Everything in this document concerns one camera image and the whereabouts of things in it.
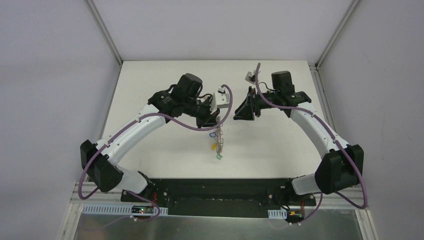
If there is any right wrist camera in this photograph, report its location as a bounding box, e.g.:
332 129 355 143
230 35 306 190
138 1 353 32
244 70 256 85

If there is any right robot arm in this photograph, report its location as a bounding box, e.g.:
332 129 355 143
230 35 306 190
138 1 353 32
233 71 364 205

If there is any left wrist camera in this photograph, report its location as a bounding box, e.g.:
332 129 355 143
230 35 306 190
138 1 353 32
210 86 231 113

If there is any purple cable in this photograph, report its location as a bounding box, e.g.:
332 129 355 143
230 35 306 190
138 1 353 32
254 62 369 210
78 84 233 201

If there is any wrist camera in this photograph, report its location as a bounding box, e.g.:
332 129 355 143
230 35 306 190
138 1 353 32
210 86 231 113
244 70 256 85

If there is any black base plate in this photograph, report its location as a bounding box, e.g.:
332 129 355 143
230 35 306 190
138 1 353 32
141 178 316 218

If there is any right white cable duct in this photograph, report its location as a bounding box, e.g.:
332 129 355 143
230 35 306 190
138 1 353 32
267 208 288 220

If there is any large metal keyring with rings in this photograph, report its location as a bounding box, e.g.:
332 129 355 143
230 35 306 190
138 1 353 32
213 124 224 154

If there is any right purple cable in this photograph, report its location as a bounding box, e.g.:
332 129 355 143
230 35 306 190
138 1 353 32
254 62 369 210

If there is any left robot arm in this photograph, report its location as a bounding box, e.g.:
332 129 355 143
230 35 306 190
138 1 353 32
80 73 232 203

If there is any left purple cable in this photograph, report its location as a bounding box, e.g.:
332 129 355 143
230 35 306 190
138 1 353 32
78 84 233 201

